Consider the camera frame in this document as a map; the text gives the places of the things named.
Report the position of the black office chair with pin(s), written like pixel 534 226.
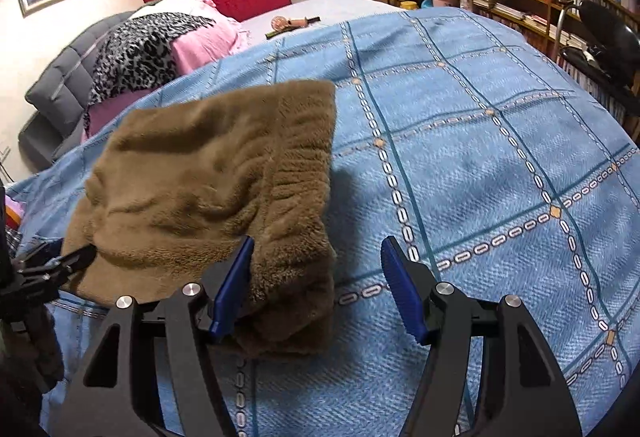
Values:
pixel 611 58

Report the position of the leopard print cloth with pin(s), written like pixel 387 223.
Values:
pixel 137 55

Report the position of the small object on bed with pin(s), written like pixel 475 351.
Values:
pixel 281 25

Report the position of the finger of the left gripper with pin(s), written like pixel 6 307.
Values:
pixel 45 265

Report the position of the brown fleece pants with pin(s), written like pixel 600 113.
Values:
pixel 176 189

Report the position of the plaid pillow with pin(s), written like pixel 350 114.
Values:
pixel 14 217

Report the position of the grey padded headboard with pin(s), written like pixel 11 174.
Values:
pixel 61 95

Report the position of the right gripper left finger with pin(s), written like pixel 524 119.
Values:
pixel 146 355

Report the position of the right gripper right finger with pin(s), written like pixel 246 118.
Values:
pixel 522 389

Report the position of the blue patterned bedspread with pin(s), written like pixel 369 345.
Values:
pixel 483 159

